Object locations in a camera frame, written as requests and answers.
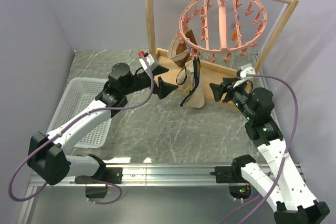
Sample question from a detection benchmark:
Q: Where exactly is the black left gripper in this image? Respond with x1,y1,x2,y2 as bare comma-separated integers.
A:
123,65,179,99

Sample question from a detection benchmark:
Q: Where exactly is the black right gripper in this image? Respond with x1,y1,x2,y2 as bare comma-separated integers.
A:
209,77,255,121

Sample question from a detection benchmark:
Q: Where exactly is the beige underwear navy trim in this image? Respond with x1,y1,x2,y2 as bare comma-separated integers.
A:
176,58,205,109

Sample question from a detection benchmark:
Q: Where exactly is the pink round clip hanger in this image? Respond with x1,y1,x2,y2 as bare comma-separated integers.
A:
176,0,268,63

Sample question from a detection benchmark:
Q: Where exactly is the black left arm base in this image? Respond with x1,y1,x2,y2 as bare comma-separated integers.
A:
75,167,123,184

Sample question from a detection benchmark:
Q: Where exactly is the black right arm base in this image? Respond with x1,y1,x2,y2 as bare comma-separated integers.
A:
214,166,246,184

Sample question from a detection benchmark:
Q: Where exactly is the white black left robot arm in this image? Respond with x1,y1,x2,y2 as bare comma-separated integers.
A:
27,63,178,185

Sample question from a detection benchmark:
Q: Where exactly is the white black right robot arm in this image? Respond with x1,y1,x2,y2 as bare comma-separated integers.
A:
209,78,330,223

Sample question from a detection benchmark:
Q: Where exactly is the wooden hanger rack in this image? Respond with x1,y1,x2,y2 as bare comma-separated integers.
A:
145,0,300,104

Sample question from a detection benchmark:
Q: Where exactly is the brown underwear on hanger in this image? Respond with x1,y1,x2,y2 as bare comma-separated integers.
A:
167,35,191,69

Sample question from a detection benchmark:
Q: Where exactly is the white plastic basket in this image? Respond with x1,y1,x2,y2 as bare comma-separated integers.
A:
47,77,111,148

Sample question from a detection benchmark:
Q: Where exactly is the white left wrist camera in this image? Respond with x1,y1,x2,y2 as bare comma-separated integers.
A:
138,51,159,72

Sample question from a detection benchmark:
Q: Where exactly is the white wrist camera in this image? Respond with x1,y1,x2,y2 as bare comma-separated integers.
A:
233,63,256,88
138,51,159,72

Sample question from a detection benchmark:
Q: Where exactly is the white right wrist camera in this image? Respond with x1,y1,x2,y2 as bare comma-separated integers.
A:
233,63,256,88

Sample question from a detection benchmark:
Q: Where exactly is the aluminium mounting rail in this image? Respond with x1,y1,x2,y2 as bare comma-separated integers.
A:
27,163,307,188

